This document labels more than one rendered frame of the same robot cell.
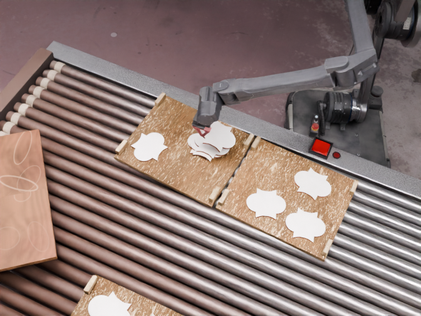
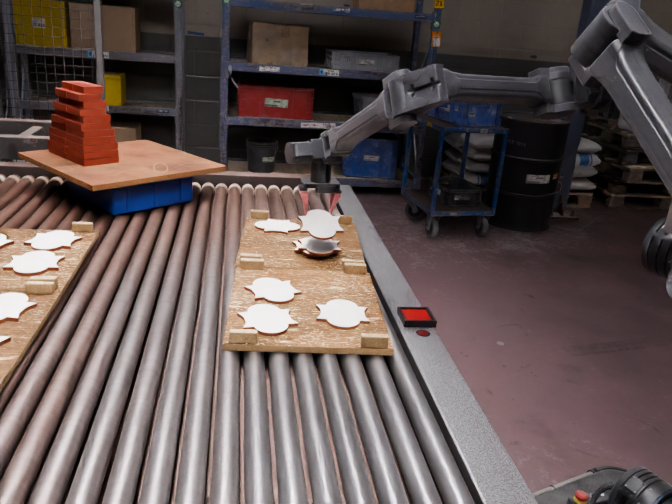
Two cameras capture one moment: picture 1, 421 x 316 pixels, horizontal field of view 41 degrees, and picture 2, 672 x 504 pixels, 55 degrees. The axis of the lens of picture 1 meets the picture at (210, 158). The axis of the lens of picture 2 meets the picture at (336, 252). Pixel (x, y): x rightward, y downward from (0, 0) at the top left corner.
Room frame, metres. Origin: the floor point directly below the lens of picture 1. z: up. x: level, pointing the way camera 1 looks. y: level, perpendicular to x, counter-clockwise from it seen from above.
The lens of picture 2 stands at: (0.41, -1.51, 1.58)
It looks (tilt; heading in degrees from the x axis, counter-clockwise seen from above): 21 degrees down; 61
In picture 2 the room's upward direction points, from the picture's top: 5 degrees clockwise
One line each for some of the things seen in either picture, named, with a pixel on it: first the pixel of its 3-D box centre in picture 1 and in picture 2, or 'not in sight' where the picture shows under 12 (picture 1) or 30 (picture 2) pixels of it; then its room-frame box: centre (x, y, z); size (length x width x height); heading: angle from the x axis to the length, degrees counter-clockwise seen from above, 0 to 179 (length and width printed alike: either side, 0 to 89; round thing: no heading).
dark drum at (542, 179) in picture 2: not in sight; (523, 170); (4.33, 2.42, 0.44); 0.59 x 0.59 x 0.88
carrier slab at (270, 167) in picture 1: (288, 195); (305, 306); (1.03, -0.29, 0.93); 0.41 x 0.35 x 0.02; 67
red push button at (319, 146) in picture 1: (320, 148); (416, 317); (1.25, -0.42, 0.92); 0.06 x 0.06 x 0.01; 70
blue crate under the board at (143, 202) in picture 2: not in sight; (130, 183); (0.82, 0.69, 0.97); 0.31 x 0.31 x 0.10; 20
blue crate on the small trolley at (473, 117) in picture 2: not in sight; (464, 107); (3.63, 2.44, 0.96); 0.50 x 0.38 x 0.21; 86
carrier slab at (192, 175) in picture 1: (185, 147); (301, 244); (1.19, 0.10, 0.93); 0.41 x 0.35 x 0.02; 65
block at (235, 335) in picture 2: (327, 247); (243, 336); (0.83, -0.42, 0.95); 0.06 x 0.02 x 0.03; 157
